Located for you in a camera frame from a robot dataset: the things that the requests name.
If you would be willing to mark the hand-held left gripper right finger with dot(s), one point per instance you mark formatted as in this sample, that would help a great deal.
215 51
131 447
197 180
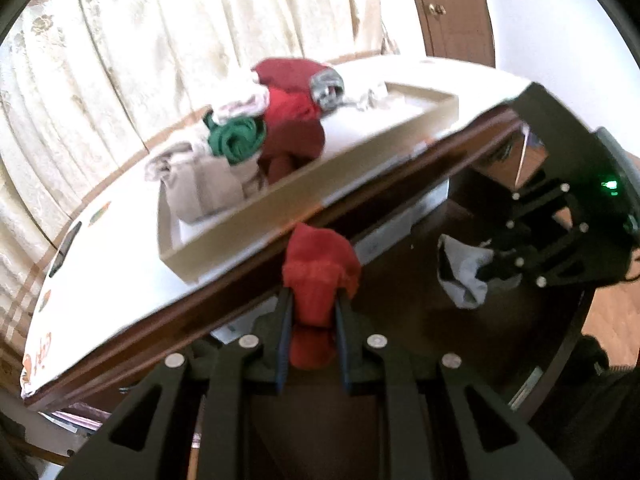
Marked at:
345 345

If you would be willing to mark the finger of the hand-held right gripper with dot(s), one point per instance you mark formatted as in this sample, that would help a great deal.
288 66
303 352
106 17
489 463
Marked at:
550 265
540 210

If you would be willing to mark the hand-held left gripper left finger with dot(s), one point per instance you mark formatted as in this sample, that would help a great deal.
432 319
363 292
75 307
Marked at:
285 340

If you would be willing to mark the orange red underwear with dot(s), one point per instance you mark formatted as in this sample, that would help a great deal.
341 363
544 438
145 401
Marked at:
315 280

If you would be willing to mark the white grey underwear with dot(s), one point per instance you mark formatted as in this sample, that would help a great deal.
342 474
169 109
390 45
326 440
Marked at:
462 275

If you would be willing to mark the wooden desk drawer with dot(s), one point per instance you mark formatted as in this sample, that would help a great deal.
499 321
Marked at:
500 340

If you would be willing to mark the shallow cardboard tray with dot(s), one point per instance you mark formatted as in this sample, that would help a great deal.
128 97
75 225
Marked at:
250 240

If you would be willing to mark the beige underwear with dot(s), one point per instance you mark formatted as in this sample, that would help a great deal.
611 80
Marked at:
205 190

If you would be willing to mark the dark red underwear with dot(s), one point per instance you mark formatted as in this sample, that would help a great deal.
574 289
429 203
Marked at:
300 142

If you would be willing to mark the green underwear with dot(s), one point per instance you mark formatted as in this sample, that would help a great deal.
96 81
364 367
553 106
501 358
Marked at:
235 140

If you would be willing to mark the bright red underwear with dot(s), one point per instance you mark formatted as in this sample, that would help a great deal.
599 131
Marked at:
287 105

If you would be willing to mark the pale pink underwear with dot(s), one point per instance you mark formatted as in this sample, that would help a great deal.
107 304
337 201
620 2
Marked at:
242 102

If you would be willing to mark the grey striped underwear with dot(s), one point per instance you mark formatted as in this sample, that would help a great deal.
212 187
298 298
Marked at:
327 89

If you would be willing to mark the person's right forearm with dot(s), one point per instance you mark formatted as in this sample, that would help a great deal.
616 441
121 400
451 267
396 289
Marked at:
610 385

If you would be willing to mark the brown wooden door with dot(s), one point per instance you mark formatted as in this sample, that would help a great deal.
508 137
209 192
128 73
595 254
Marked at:
460 30

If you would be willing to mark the brass door knob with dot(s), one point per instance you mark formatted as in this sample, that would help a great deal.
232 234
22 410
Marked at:
438 9

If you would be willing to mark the stack of pink papers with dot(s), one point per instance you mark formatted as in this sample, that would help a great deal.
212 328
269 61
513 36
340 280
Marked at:
75 430

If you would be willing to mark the black smartphone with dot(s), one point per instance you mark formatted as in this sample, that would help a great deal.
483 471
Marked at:
66 249

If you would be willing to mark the beige floral curtain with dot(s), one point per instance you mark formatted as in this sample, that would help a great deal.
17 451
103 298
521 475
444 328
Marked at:
125 60

